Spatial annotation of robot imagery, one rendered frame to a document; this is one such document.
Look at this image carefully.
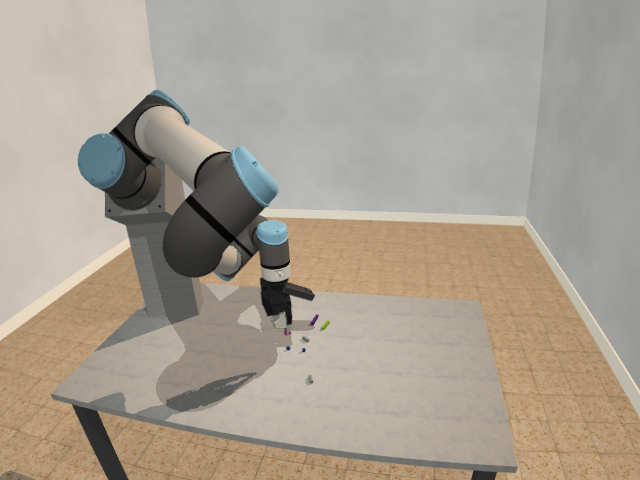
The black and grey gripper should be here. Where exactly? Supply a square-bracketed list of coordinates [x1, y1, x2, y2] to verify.
[260, 278, 292, 336]

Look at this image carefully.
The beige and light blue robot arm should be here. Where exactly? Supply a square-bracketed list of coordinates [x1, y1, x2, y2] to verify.
[78, 90, 291, 282]

